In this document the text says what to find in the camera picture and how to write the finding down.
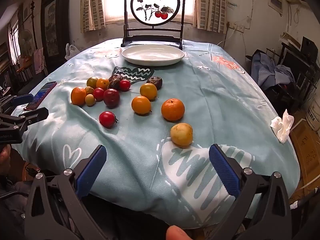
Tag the dark red tomato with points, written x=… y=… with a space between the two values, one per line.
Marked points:
x=111 y=97

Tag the pale yellow round fruit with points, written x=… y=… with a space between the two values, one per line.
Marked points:
x=181 y=134

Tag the round painted table screen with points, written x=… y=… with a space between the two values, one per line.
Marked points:
x=150 y=2

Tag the crumpled white tissue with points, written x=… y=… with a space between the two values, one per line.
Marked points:
x=282 y=126

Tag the green tomato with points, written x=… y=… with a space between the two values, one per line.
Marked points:
x=92 y=82

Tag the white bucket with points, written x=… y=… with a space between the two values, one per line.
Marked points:
x=313 y=115

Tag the light blue printed tablecloth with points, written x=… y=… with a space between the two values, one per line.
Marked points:
x=212 y=92

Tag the person's right hand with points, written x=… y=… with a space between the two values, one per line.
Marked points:
x=178 y=233

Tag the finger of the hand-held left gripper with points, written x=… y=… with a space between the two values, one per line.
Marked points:
x=22 y=99
x=32 y=116

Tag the dark brown water chestnut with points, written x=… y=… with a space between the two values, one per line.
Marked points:
x=155 y=82
x=117 y=77
x=113 y=84

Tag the black monitor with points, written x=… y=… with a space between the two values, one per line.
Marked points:
x=307 y=47

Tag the blue cloth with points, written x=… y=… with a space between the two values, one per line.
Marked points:
x=272 y=72

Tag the red cherry tomato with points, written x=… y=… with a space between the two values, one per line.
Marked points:
x=108 y=119
x=99 y=94
x=124 y=85

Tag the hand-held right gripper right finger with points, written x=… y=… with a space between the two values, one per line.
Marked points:
x=223 y=170

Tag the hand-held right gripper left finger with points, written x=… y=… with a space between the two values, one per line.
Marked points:
x=92 y=170

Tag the white oval plate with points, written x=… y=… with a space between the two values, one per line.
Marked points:
x=152 y=55

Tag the pink towel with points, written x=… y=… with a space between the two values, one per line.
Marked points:
x=39 y=60

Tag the orange tangerine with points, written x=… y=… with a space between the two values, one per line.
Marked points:
x=78 y=96
x=173 y=109

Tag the standing fan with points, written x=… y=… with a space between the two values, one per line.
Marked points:
x=25 y=41

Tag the yellow orange tomato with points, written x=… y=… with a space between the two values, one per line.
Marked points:
x=148 y=91

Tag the beige patterned curtain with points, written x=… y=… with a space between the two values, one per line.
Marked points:
x=210 y=5
x=92 y=5

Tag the small yellow green fruit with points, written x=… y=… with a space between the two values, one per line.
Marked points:
x=90 y=100
x=89 y=90

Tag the white wall outlet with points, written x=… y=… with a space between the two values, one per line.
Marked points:
x=237 y=27

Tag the white plastic bag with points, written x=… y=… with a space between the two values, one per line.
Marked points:
x=71 y=51

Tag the cardboard box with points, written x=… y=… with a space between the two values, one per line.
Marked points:
x=307 y=150

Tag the red smartphone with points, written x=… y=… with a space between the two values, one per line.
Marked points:
x=42 y=93

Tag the dark framed painting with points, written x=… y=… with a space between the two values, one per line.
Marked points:
x=53 y=27

